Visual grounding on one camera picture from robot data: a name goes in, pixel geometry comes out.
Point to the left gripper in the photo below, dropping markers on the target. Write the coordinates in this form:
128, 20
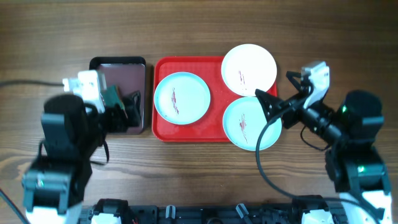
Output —
119, 123

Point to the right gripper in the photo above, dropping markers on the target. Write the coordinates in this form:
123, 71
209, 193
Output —
295, 107

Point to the green yellow sponge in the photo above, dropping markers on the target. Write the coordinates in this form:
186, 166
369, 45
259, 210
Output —
111, 97

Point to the light blue plate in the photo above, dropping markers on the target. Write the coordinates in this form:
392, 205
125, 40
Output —
243, 121
182, 98

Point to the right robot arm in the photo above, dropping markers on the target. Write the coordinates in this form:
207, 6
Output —
352, 162

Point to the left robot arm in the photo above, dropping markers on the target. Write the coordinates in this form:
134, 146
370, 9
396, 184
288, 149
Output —
54, 184

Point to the black water tray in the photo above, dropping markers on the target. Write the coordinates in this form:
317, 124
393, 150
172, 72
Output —
129, 74

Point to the red plastic tray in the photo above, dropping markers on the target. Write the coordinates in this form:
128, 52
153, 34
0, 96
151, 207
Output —
209, 128

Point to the white plate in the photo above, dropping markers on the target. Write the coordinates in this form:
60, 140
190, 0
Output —
248, 67

